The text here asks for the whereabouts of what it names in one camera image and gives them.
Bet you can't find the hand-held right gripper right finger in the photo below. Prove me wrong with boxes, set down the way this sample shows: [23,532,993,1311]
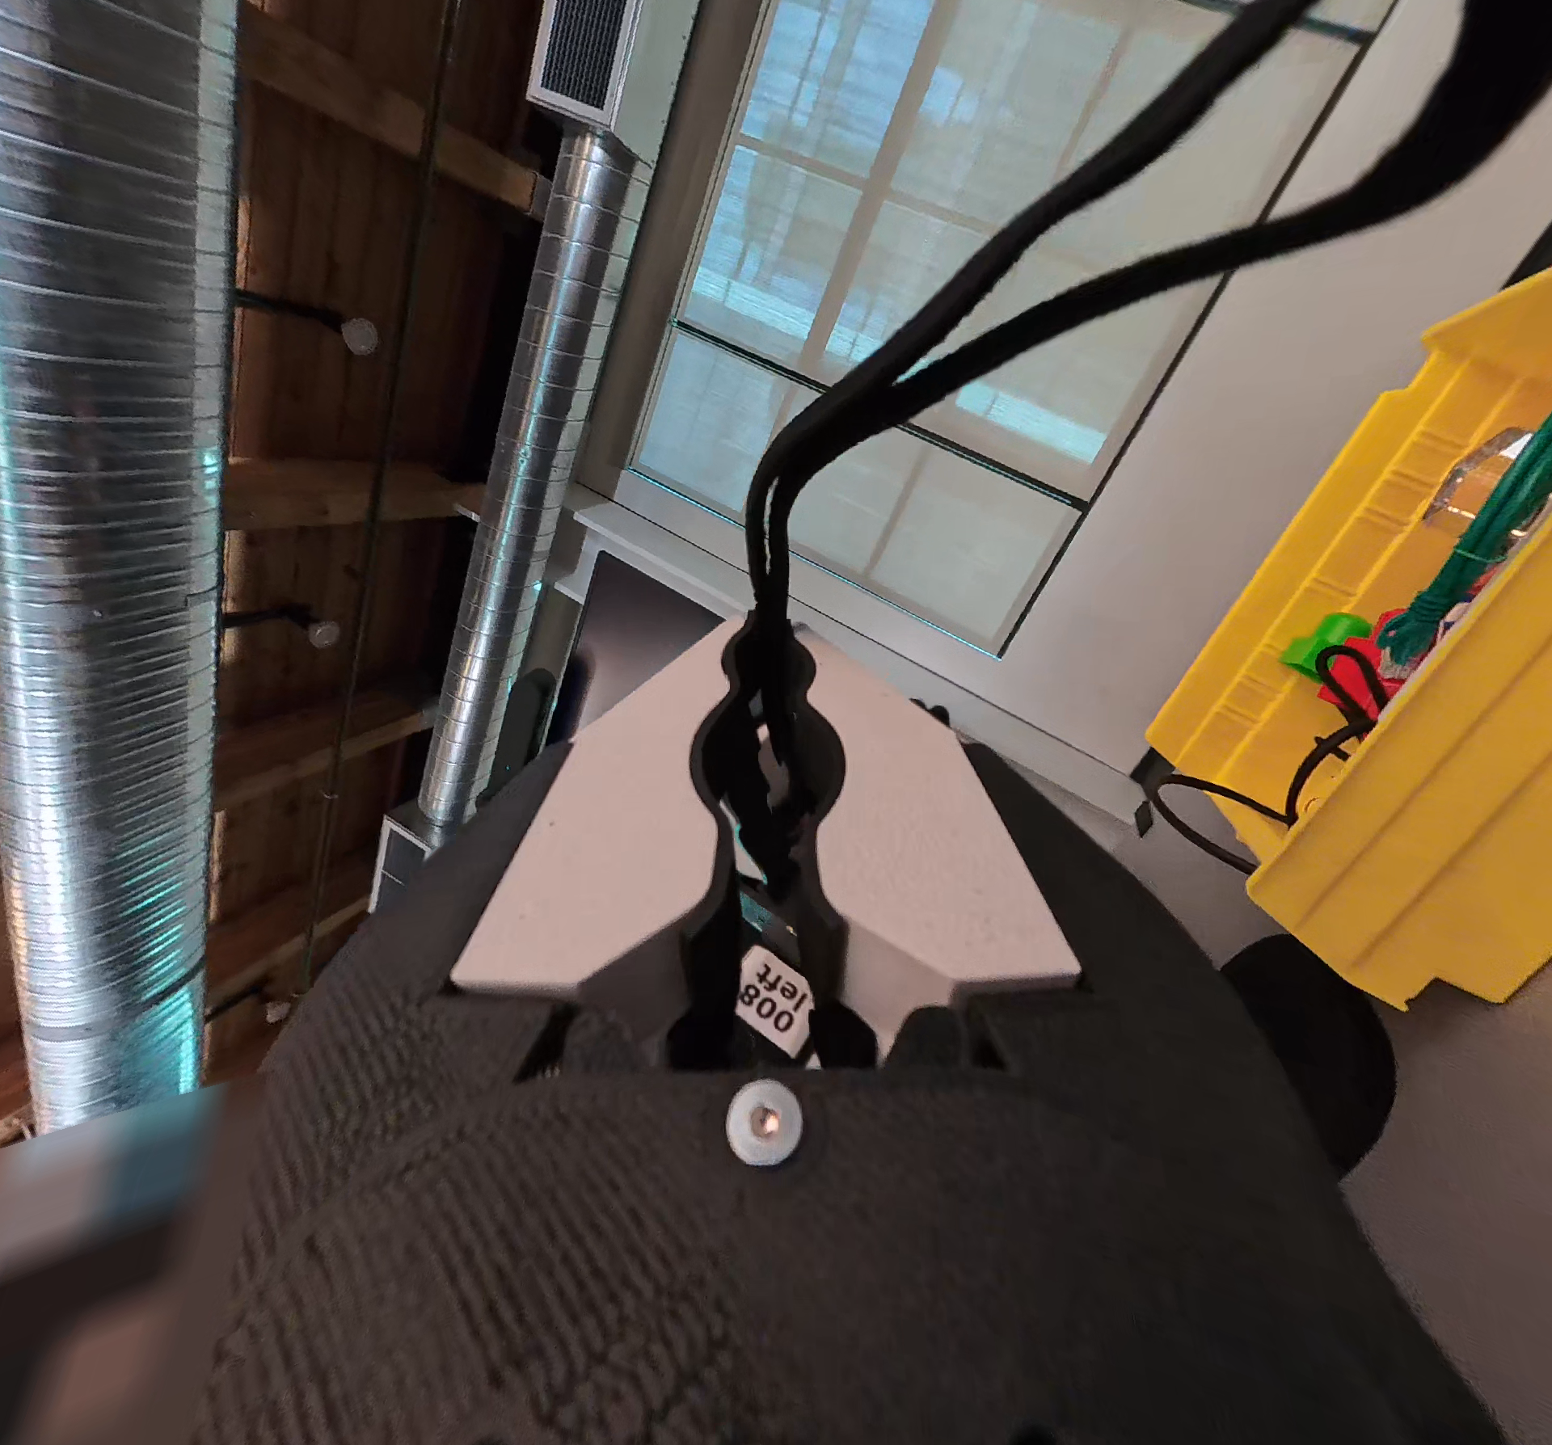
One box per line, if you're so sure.
[788,621,1082,1069]

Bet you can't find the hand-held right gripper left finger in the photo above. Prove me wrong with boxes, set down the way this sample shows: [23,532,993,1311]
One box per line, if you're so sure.
[448,615,748,1069]

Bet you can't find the yellow plastic bin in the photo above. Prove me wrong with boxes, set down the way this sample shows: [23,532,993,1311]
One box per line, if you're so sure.
[1142,267,1552,1013]

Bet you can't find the clear glass cube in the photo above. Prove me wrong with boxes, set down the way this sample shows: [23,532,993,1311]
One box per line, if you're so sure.
[1422,425,1537,533]

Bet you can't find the black strap loop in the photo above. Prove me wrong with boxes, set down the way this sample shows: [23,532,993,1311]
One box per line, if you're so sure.
[728,0,1552,904]

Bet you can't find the green toy block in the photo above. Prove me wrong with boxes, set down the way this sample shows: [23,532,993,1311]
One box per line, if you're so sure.
[1281,611,1374,678]

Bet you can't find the red toy block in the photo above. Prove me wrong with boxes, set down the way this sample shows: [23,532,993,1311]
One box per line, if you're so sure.
[1316,633,1416,723]

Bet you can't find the black cable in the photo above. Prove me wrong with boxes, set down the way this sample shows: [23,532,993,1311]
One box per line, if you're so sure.
[1131,645,1399,880]

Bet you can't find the narrow silver duct pipe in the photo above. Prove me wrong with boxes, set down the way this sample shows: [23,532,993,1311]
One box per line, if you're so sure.
[416,127,640,826]

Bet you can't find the silver air duct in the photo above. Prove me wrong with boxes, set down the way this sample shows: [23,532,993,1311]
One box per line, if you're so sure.
[0,0,247,1134]

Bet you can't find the green cable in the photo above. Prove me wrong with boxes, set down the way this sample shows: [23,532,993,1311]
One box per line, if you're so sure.
[1374,413,1552,673]

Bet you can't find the white wall vent unit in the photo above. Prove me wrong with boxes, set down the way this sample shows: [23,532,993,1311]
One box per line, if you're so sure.
[525,0,665,129]

